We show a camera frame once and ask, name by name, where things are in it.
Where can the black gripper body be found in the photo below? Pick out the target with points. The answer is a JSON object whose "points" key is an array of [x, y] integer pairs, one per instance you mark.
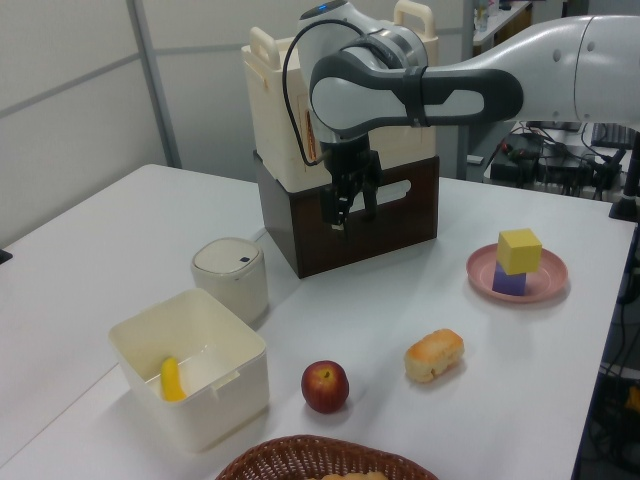
{"points": [[350, 162]]}

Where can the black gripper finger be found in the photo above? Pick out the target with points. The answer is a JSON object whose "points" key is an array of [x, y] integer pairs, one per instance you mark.
{"points": [[371, 200], [336, 207]]}

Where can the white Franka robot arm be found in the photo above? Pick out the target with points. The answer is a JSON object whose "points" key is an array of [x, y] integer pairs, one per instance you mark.
{"points": [[450, 95]]}

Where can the purple cube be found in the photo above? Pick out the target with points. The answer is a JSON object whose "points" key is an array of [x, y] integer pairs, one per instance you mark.
{"points": [[509, 284]]}

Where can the dark brown wooden crate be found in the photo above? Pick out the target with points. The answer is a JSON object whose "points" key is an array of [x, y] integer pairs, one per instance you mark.
{"points": [[400, 220]]}

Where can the small white lidded bin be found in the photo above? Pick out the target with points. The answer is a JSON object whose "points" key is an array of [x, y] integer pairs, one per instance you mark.
{"points": [[230, 280]]}

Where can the short golden bread roll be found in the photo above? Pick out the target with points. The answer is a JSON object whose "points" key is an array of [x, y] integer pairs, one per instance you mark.
{"points": [[434, 355]]}

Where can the red apple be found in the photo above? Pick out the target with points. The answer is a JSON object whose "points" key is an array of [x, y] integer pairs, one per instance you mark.
{"points": [[325, 387]]}

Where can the pink plate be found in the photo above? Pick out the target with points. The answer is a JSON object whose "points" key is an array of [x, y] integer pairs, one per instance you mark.
{"points": [[547, 280]]}

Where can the open white plastic container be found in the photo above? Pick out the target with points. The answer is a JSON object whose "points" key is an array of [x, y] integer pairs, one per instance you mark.
{"points": [[200, 400]]}

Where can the yellow banana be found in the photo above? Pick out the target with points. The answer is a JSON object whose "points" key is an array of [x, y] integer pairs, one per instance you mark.
{"points": [[171, 382]]}

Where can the brown wicker basket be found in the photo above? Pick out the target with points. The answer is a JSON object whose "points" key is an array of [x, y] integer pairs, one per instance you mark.
{"points": [[325, 457]]}

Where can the long golden bread roll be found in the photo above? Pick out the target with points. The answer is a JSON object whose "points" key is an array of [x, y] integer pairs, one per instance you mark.
{"points": [[350, 477]]}

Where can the black camera stand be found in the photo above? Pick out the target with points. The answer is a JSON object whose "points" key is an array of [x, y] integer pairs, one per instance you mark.
{"points": [[629, 180]]}

